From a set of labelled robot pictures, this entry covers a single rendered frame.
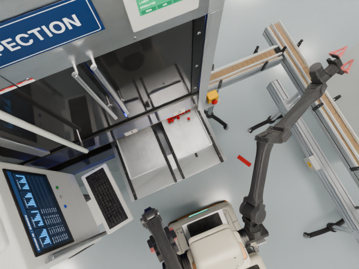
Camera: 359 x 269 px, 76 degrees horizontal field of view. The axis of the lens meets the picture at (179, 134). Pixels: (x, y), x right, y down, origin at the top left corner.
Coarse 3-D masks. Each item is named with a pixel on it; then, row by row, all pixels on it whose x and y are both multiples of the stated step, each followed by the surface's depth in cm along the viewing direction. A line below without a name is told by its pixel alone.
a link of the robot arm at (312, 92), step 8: (312, 88) 120; (320, 88) 118; (304, 96) 118; (312, 96) 116; (320, 96) 119; (296, 104) 116; (304, 104) 114; (288, 112) 114; (296, 112) 112; (304, 112) 115; (280, 120) 113; (288, 120) 110; (296, 120) 113; (272, 128) 113; (280, 128) 109; (288, 128) 110; (280, 136) 105; (288, 136) 107
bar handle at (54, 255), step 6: (96, 234) 132; (102, 234) 138; (84, 240) 116; (90, 240) 121; (72, 246) 103; (78, 246) 107; (54, 252) 91; (60, 252) 93; (66, 252) 97; (48, 258) 88; (54, 258) 89
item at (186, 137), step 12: (192, 108) 165; (180, 120) 163; (192, 120) 163; (168, 132) 161; (180, 132) 161; (192, 132) 160; (204, 132) 160; (180, 144) 158; (192, 144) 158; (204, 144) 158; (180, 156) 153
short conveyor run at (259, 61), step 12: (276, 48) 170; (240, 60) 164; (252, 60) 168; (264, 60) 164; (276, 60) 167; (216, 72) 166; (228, 72) 166; (240, 72) 166; (252, 72) 168; (216, 84) 164; (228, 84) 171
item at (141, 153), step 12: (144, 132) 162; (120, 144) 160; (132, 144) 160; (144, 144) 159; (156, 144) 159; (132, 156) 157; (144, 156) 157; (156, 156) 157; (132, 168) 155; (144, 168) 155; (156, 168) 154
